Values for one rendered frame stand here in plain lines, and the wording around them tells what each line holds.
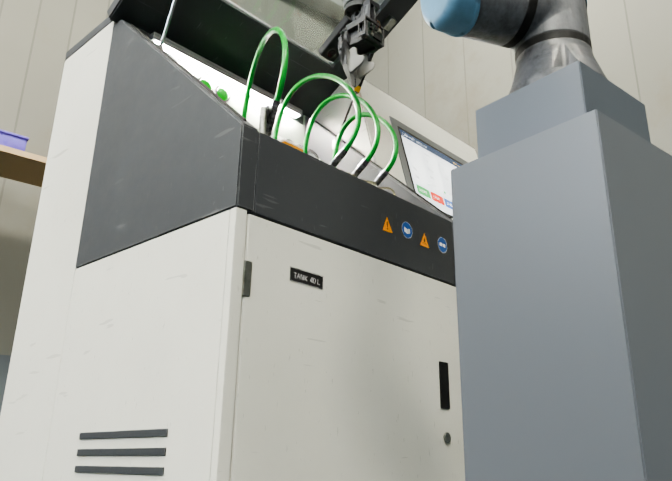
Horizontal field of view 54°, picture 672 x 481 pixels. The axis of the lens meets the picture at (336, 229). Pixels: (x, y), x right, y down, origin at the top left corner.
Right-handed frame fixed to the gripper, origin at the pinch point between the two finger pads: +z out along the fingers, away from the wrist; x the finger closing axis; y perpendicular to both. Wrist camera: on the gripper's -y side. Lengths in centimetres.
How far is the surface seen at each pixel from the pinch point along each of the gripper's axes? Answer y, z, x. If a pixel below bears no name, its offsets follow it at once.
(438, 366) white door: 7, 64, 21
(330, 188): 6.9, 33.6, -13.7
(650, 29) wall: 4, -149, 245
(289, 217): 6.9, 42.8, -24.3
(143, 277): -21, 52, -37
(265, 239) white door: 7, 48, -30
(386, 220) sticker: 6.9, 35.4, 3.8
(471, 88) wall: -122, -170, 261
